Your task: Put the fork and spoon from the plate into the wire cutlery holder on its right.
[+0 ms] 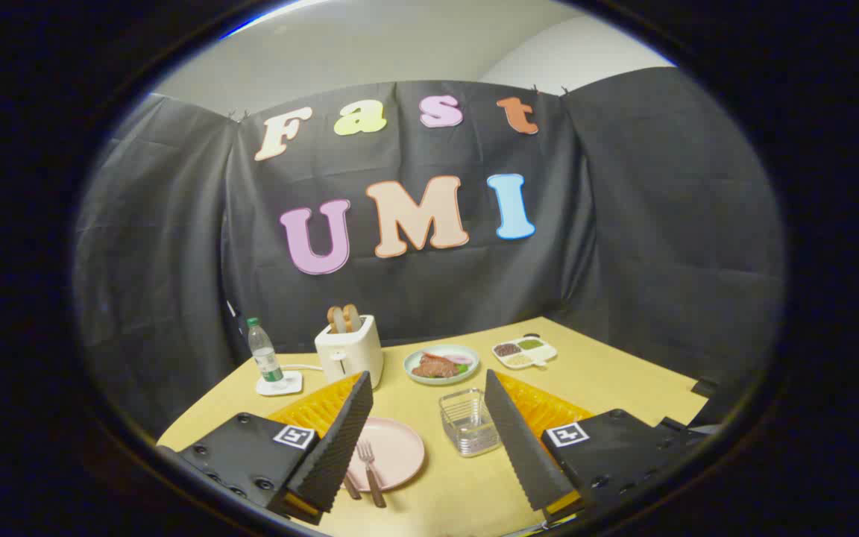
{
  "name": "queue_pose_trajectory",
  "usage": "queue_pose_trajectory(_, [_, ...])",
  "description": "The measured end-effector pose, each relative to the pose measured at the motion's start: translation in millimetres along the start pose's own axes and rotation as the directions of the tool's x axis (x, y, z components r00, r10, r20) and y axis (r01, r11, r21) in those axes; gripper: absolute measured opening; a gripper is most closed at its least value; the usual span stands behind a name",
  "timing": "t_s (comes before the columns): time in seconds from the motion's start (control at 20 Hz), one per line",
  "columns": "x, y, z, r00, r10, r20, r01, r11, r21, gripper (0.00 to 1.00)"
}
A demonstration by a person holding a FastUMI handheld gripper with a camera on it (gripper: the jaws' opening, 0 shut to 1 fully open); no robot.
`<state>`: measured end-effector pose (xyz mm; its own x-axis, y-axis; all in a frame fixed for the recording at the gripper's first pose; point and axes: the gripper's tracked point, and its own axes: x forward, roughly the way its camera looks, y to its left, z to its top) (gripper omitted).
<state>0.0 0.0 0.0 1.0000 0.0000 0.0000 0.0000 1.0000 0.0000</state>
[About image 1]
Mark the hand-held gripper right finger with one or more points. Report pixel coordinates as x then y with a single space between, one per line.
523 440

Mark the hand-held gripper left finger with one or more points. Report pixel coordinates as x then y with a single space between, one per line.
340 440

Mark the pink plate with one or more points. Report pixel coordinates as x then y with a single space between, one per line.
396 451

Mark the white square coaster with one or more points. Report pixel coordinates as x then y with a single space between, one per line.
289 386

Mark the white toaster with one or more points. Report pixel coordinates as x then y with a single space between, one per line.
351 354

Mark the white divided sauce dish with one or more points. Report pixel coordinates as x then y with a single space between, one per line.
524 352

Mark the pale green plate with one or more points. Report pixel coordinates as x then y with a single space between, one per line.
444 380

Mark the pink red food slice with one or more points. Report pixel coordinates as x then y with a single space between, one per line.
458 359

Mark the clear plastic water bottle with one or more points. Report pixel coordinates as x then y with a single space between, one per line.
265 356

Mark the brown steak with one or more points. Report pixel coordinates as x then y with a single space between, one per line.
435 367

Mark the toast slice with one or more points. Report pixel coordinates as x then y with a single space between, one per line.
353 317
335 321

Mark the dark object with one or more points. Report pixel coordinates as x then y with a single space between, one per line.
707 389

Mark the black backdrop cloth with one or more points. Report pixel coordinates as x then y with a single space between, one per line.
623 246

